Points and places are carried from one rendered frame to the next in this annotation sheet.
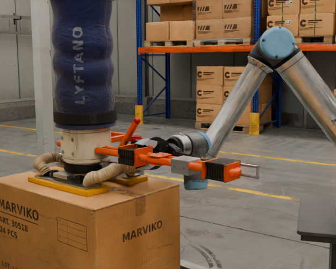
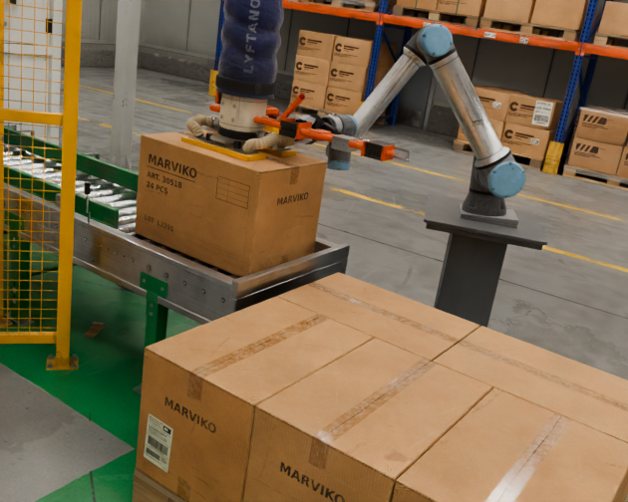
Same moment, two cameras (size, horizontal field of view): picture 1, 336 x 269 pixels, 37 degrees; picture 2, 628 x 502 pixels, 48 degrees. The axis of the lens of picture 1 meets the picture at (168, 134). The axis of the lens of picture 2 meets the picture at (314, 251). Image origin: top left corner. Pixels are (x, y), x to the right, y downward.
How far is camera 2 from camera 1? 0.93 m
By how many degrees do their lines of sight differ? 13
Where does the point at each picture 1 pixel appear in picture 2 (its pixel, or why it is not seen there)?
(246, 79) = (399, 70)
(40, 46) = not seen: outside the picture
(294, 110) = (415, 106)
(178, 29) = not seen: outside the picture
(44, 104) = (127, 57)
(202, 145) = (351, 128)
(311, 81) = (461, 82)
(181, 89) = not seen: hidden behind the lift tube
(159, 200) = (309, 173)
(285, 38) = (444, 37)
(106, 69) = (275, 42)
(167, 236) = (310, 208)
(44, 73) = (132, 17)
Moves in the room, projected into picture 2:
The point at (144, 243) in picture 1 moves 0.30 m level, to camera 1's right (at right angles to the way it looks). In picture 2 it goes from (292, 210) to (371, 219)
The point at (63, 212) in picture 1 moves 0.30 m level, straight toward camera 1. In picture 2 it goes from (226, 171) to (244, 195)
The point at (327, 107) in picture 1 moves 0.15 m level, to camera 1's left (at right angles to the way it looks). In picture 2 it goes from (471, 108) to (433, 103)
